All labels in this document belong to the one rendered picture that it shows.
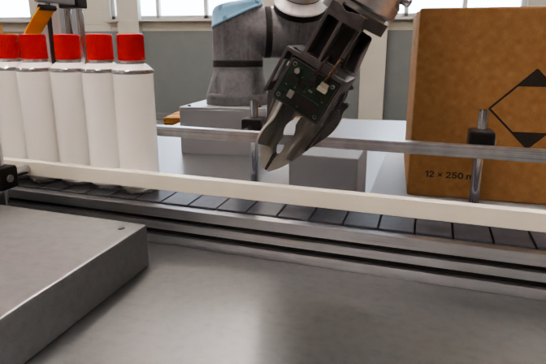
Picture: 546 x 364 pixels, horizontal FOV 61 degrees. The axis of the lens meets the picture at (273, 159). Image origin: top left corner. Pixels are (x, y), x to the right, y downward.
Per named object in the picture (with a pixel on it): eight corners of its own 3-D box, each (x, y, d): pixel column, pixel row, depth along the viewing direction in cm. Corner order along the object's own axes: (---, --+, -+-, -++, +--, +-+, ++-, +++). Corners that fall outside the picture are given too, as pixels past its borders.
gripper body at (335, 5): (257, 93, 49) (316, -16, 44) (281, 86, 57) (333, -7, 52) (318, 133, 48) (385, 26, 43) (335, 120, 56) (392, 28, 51)
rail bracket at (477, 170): (460, 252, 56) (474, 115, 52) (457, 229, 63) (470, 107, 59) (489, 255, 55) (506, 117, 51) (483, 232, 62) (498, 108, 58)
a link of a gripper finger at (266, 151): (230, 164, 53) (268, 95, 50) (249, 153, 59) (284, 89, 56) (253, 179, 53) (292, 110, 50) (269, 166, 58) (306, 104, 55)
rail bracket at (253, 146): (230, 222, 65) (227, 104, 61) (249, 205, 72) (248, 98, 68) (252, 225, 64) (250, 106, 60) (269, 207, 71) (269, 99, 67)
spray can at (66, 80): (54, 184, 66) (35, 33, 61) (77, 174, 71) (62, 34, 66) (85, 187, 65) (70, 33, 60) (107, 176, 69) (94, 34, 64)
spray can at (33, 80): (21, 182, 67) (1, 33, 62) (46, 172, 72) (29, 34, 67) (53, 184, 66) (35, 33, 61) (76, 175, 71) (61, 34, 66)
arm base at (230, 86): (202, 106, 103) (201, 60, 101) (210, 100, 118) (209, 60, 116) (270, 106, 103) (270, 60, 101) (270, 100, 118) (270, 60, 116)
